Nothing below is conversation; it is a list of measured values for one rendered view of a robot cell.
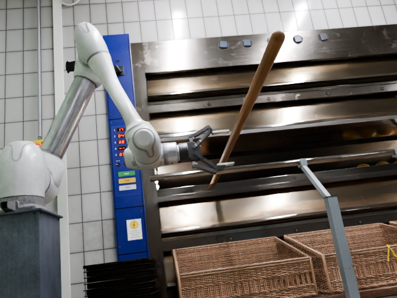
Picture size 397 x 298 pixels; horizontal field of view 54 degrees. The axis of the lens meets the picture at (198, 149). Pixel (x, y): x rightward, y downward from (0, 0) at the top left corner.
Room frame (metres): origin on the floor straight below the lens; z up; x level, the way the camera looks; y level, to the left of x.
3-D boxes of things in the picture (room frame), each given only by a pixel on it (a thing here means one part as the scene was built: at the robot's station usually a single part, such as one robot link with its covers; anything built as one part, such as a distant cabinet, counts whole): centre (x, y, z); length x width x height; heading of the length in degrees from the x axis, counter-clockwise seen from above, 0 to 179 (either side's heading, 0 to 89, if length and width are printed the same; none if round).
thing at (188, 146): (1.50, 0.04, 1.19); 0.09 x 0.07 x 0.08; 95
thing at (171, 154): (1.49, 0.11, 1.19); 0.09 x 0.06 x 0.09; 5
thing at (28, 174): (1.38, 0.65, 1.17); 0.18 x 0.16 x 0.22; 10
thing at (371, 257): (1.94, -0.68, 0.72); 0.56 x 0.49 x 0.28; 97
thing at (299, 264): (1.88, -0.10, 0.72); 0.56 x 0.49 x 0.28; 97
